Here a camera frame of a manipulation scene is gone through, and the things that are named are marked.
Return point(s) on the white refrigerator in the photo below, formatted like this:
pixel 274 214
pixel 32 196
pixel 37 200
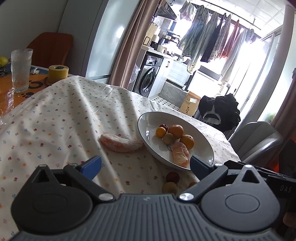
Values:
pixel 98 29

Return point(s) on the large orange back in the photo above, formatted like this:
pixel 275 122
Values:
pixel 176 130

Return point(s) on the yellow lemon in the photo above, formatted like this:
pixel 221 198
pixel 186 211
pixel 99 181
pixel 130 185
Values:
pixel 3 61

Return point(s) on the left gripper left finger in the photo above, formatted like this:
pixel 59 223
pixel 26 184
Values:
pixel 54 201

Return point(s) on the pink beige curtain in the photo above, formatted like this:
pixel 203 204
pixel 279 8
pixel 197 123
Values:
pixel 132 42

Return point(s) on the small kumquat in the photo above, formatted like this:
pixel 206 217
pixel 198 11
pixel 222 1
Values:
pixel 160 132
pixel 192 184

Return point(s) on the orange table mat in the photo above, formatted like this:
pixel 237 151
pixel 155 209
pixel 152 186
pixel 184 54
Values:
pixel 9 98

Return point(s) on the floral white tablecloth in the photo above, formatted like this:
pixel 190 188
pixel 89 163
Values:
pixel 62 124

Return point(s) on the grey washing machine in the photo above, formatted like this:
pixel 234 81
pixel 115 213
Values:
pixel 147 75

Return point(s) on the large orange front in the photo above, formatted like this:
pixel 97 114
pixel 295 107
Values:
pixel 188 141

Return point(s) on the wooden cutting board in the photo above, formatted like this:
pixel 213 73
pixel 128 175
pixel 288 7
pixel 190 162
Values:
pixel 150 33

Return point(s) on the white bowl with blue rim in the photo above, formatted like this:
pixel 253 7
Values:
pixel 149 122

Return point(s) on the clear drinking glass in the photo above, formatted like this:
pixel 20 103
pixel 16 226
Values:
pixel 21 60

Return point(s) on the cardboard box on floor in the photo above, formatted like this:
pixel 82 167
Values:
pixel 190 104

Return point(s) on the tan longan fruit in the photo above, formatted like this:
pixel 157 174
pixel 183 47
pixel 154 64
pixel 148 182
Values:
pixel 170 187

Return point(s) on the black clothes pile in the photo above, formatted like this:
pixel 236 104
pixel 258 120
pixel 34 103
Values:
pixel 221 112

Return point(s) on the grey chair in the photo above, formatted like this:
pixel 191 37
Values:
pixel 256 142

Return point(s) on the yellow tape roll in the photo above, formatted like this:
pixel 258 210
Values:
pixel 57 72

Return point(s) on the hanging green shirt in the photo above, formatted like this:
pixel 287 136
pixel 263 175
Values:
pixel 189 44

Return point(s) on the large orange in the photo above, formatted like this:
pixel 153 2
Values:
pixel 176 130
pixel 188 141

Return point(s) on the dark red small fruit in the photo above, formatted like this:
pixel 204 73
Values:
pixel 164 126

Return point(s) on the hanging red garment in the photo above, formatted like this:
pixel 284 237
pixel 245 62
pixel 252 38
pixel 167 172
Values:
pixel 226 51

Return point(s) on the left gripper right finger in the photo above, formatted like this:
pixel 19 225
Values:
pixel 236 200

